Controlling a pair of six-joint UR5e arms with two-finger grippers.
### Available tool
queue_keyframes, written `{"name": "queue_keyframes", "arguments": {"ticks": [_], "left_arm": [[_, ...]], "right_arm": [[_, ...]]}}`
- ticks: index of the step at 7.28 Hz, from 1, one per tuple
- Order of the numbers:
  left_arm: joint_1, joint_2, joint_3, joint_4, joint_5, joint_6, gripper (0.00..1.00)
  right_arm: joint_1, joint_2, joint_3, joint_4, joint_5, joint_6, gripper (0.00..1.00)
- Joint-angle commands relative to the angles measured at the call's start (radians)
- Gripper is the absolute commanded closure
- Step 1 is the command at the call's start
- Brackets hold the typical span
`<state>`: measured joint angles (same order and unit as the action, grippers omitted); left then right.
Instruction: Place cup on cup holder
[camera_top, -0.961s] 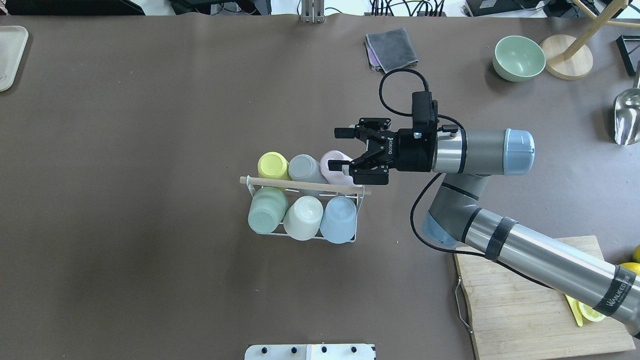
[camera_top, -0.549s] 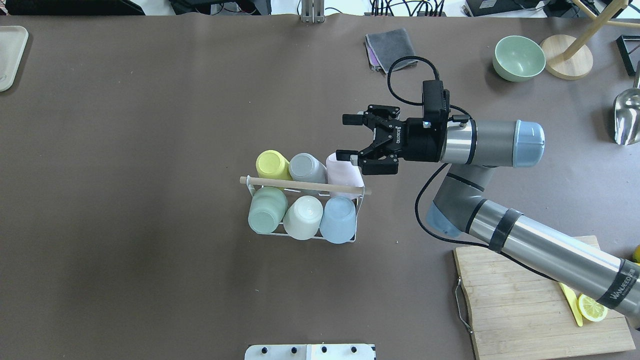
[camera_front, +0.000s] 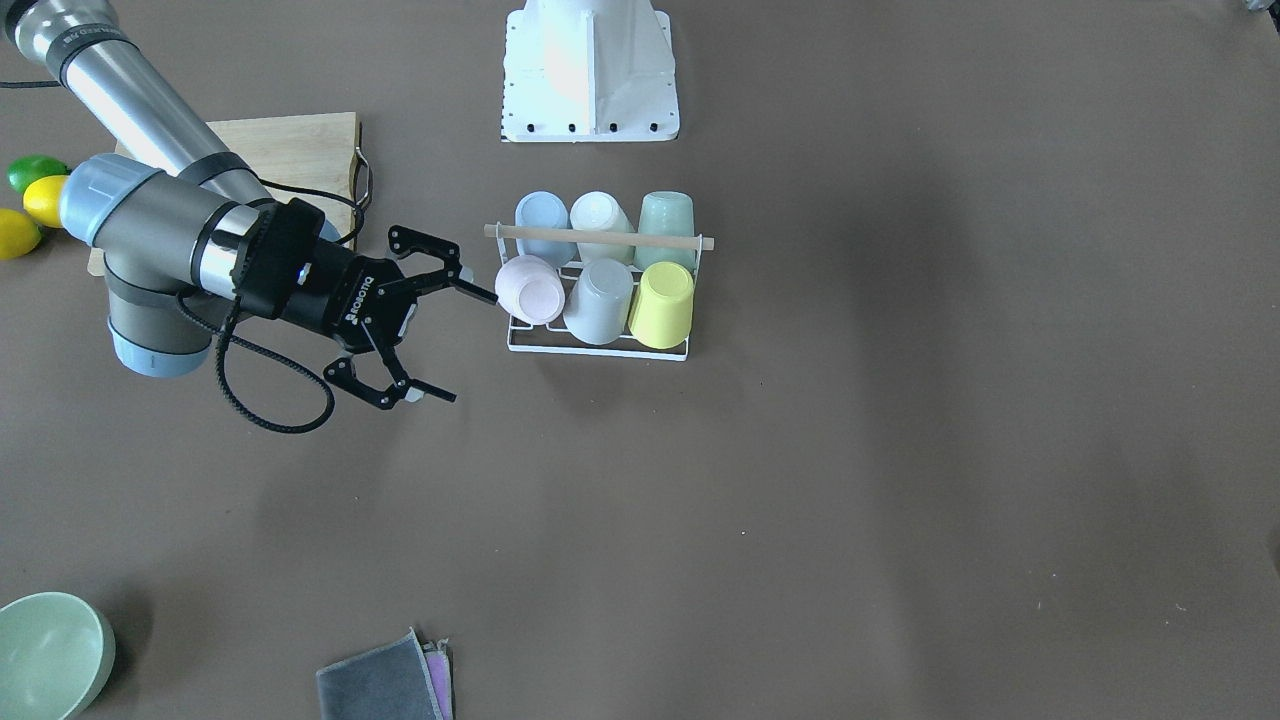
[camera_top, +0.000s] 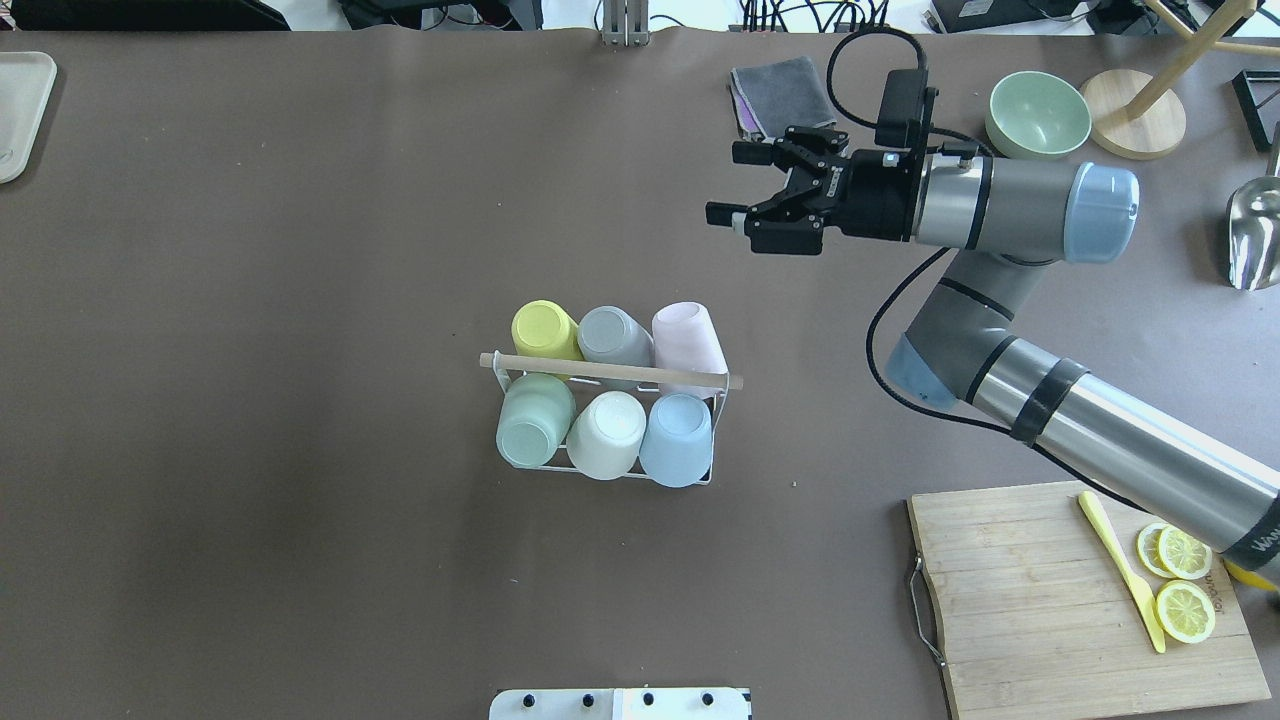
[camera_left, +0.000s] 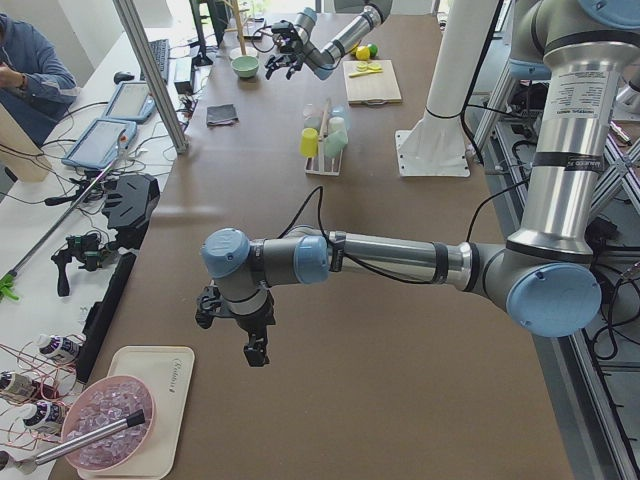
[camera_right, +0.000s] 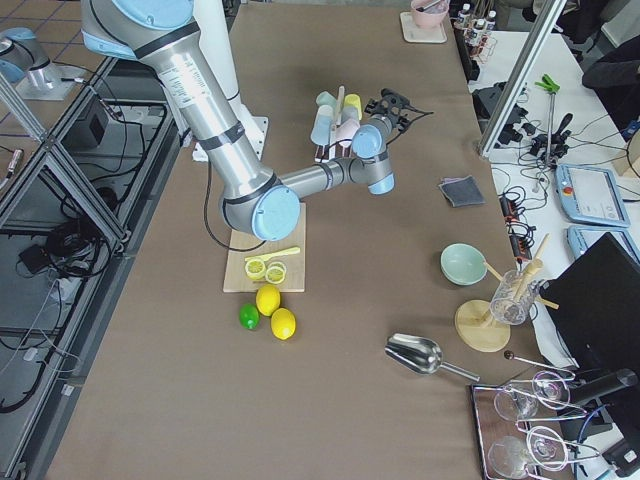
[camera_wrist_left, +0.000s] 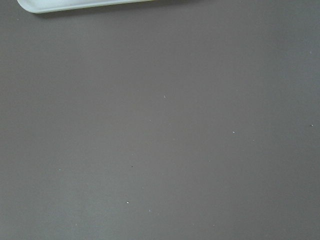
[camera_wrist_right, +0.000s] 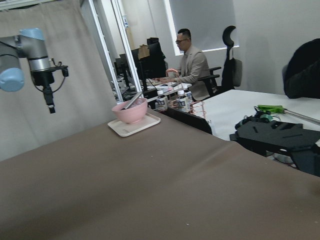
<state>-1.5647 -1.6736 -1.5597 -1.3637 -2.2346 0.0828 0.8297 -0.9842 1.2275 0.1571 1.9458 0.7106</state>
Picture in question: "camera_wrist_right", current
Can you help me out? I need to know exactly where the pink bowl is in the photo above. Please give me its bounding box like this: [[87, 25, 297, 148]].
[[112, 98, 148, 124]]

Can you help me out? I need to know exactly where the aluminium frame post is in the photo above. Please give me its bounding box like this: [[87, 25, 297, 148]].
[[88, 0, 144, 102]]

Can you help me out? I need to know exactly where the man in beige jacket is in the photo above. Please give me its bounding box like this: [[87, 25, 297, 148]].
[[154, 28, 210, 101]]

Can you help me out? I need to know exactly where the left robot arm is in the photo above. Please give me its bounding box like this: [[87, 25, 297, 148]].
[[0, 28, 56, 114]]

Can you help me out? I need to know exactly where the green grabber tool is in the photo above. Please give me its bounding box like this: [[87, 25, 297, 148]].
[[256, 105, 320, 125]]

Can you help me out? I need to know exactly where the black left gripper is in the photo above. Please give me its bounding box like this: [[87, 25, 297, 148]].
[[31, 71, 56, 114]]

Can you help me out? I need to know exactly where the beige tray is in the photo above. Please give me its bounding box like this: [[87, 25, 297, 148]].
[[107, 113, 161, 138]]

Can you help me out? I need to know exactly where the black office chair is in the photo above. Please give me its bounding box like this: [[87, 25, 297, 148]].
[[198, 25, 243, 97]]

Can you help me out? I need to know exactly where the bottle rack with bottles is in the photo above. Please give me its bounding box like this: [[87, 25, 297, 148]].
[[155, 90, 206, 119]]

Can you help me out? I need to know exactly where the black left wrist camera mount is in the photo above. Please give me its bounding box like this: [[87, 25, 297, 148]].
[[49, 58, 69, 78]]

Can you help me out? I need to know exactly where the black plastic bracket stack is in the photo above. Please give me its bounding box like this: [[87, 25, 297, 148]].
[[229, 120, 320, 177]]

